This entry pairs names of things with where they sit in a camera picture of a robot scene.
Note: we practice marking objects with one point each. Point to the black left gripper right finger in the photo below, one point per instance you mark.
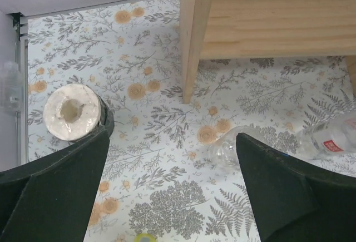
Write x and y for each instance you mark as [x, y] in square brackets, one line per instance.
[293, 200]

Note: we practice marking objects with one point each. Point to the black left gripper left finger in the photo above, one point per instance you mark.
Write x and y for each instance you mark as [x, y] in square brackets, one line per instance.
[51, 198]

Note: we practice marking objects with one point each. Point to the clear red-label water bottle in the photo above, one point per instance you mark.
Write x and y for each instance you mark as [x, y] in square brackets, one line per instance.
[334, 137]

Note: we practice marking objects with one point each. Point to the clear Pocari Sweat bottle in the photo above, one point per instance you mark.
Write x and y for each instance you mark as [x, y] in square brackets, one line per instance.
[223, 152]

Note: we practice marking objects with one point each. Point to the yellow-green glue bottle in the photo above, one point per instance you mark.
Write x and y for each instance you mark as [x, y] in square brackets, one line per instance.
[144, 237]

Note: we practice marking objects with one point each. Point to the tape roll with black band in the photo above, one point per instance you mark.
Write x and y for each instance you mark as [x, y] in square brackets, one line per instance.
[74, 111]

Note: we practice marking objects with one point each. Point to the floral patterned table mat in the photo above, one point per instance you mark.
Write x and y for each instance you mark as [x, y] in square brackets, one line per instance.
[159, 177]

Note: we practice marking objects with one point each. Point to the light wooden shelf unit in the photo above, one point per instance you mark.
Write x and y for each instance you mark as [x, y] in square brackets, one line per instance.
[221, 29]

